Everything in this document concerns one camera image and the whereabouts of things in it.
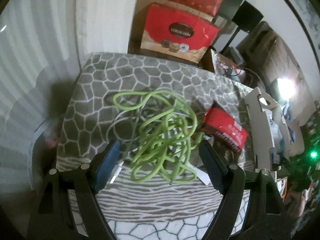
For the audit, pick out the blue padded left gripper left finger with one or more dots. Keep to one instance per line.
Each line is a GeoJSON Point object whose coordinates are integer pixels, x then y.
{"type": "Point", "coordinates": [52, 216]}

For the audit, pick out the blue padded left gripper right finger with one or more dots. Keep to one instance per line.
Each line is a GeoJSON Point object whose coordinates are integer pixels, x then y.
{"type": "Point", "coordinates": [265, 217]}

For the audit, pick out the brown cardboard box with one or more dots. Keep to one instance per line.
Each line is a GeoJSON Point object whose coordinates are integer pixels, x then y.
{"type": "Point", "coordinates": [256, 101]}

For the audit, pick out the red snack pouch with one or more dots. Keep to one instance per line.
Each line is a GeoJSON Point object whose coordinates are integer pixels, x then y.
{"type": "Point", "coordinates": [219, 124]}

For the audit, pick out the grey white patterned blanket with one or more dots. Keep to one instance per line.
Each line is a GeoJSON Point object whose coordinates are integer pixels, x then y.
{"type": "Point", "coordinates": [154, 209]}

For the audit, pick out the black speaker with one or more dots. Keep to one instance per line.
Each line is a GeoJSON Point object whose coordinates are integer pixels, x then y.
{"type": "Point", "coordinates": [247, 17]}

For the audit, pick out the red collection gift box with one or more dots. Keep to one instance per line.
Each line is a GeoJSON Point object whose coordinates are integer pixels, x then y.
{"type": "Point", "coordinates": [177, 33]}

